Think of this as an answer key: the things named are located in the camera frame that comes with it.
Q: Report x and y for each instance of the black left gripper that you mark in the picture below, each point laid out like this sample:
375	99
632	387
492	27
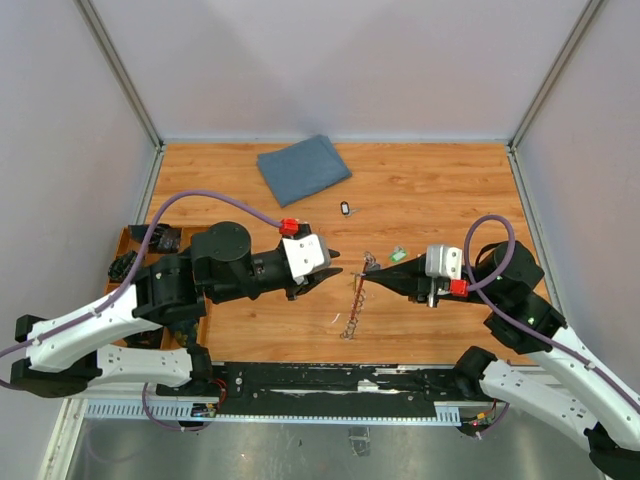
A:
311	281

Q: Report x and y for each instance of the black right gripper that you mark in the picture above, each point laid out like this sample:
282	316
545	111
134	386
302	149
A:
407	277

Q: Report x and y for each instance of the red-handled metal key organizer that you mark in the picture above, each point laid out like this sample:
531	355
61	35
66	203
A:
359	296

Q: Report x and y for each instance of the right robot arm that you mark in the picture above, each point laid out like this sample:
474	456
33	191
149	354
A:
593	407

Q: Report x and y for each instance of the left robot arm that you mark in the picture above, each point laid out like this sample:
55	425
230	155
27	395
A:
71	353

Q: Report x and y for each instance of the green tagged key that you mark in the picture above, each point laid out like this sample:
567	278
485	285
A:
398	254

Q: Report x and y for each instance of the black tagged key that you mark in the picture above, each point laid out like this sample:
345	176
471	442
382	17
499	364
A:
347	210

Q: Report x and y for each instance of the folded blue cloth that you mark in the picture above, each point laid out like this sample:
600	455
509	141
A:
302	169

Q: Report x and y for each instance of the dark floral sock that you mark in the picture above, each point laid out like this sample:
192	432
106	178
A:
185	332

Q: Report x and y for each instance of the wooden compartment tray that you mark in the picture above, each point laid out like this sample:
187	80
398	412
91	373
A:
165	295

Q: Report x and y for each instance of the dark patterned sock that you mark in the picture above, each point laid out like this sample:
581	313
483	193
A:
164	239

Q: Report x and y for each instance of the green patterned sock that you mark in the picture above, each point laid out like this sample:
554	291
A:
122	267

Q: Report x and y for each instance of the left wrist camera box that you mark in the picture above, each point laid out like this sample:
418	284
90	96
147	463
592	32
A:
306	256

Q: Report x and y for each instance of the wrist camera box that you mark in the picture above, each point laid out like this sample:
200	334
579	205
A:
306	256
443	261

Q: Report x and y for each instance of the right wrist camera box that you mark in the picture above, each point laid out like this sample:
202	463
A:
443	261

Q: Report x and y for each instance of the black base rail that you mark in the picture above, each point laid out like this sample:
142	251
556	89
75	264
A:
340	391

